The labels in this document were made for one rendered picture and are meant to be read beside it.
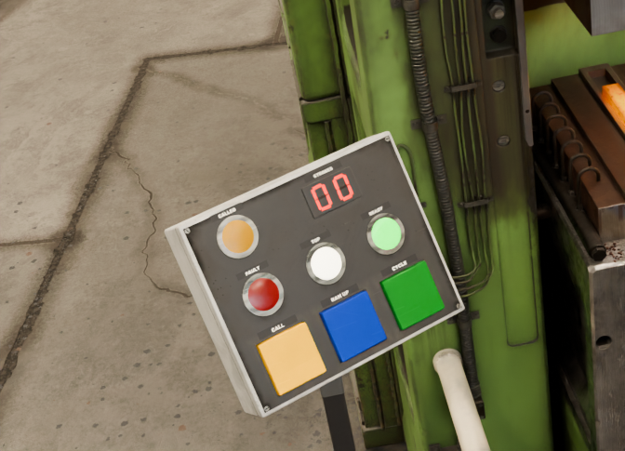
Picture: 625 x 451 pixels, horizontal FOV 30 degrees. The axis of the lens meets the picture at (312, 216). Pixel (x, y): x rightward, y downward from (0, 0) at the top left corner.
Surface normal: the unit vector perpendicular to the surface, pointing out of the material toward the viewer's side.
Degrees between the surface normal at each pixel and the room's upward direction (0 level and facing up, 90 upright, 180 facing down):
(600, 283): 90
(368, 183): 60
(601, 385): 90
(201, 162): 0
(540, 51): 90
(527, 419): 90
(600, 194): 0
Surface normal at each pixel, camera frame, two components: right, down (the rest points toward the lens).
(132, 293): -0.17, -0.82
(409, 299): 0.36, -0.07
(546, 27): 0.11, 0.53
